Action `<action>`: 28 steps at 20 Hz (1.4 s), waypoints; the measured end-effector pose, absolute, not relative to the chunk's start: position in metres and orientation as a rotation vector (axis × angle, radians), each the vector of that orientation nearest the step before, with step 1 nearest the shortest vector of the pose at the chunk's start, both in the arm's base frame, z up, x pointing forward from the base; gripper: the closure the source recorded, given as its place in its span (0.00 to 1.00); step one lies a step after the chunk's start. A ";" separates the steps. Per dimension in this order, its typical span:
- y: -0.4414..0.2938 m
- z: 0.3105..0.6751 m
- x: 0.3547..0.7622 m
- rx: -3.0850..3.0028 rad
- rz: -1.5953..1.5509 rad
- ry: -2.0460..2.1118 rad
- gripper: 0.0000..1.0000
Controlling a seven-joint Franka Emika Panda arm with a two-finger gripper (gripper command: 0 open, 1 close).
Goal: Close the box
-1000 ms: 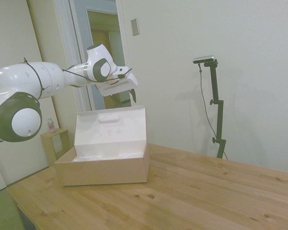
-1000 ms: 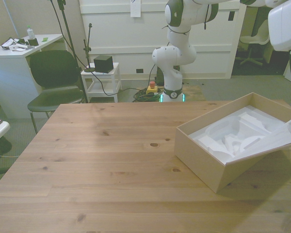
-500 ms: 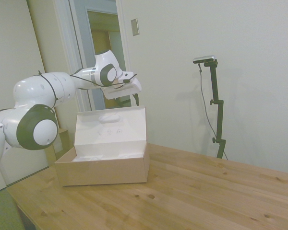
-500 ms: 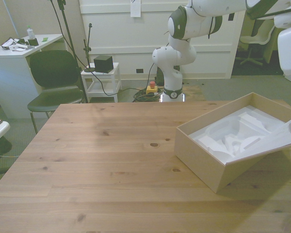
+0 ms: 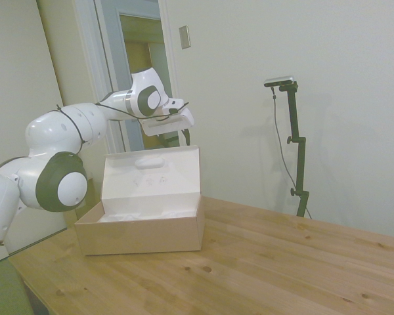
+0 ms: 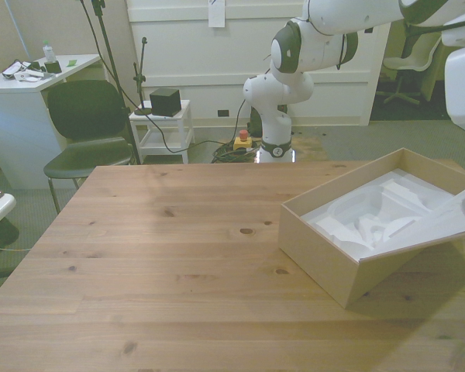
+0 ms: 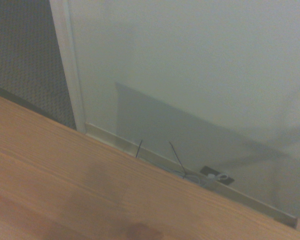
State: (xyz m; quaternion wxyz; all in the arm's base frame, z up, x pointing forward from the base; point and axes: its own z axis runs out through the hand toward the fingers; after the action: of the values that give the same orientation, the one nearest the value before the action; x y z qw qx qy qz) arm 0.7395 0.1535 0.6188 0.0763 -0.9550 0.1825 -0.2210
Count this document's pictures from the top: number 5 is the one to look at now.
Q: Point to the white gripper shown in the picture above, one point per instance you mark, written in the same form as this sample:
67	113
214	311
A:
170	124

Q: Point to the brown cardboard box with lid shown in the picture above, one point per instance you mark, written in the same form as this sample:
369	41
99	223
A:
141	231

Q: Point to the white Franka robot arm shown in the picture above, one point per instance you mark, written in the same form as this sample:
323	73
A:
65	131

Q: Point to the green fabric seat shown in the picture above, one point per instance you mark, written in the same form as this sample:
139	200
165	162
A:
5	288

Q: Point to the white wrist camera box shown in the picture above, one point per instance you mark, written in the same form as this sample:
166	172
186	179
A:
173	105

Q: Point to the beige wall switch plate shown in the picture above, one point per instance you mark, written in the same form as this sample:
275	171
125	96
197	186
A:
184	37

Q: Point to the white door frame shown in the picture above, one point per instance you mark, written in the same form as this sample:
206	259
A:
98	59

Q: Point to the grey exterior camera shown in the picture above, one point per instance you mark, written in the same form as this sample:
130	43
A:
279	81

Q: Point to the black camera stand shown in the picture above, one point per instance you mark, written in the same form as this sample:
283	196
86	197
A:
298	154

